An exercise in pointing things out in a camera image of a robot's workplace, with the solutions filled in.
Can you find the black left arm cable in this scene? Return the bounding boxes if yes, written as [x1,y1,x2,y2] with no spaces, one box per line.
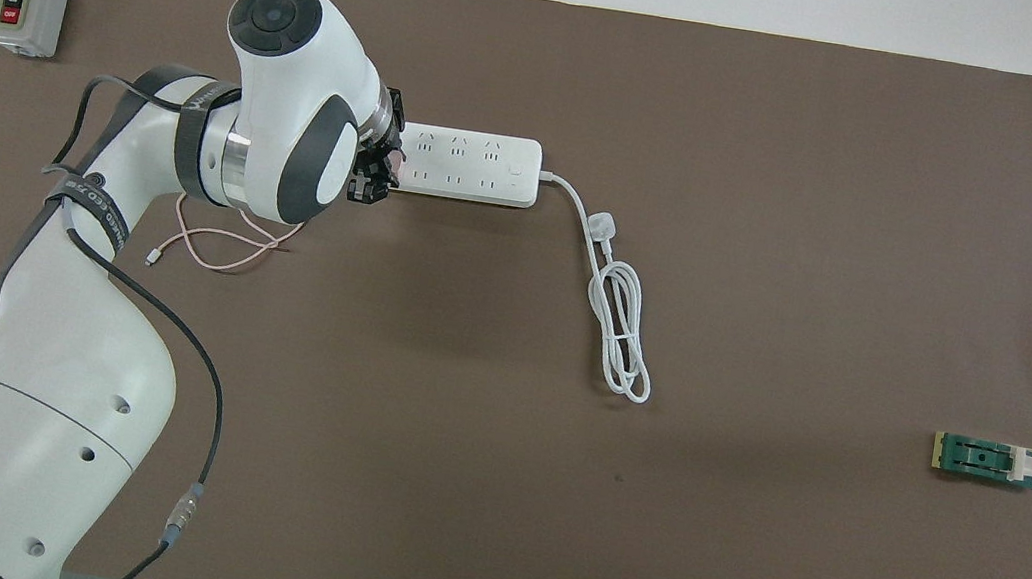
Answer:
[0,64,269,579]

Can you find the grey on-off switch box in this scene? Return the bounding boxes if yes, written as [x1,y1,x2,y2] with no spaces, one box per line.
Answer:
[0,0,69,62]

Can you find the green knife switch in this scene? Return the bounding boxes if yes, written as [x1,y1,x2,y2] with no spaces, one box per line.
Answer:
[929,429,1032,492]

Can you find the pink charging cable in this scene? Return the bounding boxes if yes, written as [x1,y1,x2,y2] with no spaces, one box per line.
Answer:
[144,186,306,286]

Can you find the brown table mat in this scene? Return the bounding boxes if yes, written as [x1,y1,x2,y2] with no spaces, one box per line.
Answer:
[0,0,1032,579]

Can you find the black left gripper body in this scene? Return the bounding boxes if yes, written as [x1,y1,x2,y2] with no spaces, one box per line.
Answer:
[356,87,415,179]

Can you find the white power cord with plug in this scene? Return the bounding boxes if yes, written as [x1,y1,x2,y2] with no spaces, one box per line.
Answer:
[507,169,680,407]

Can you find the white power strip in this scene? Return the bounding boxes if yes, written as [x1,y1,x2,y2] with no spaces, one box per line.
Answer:
[389,120,548,212]

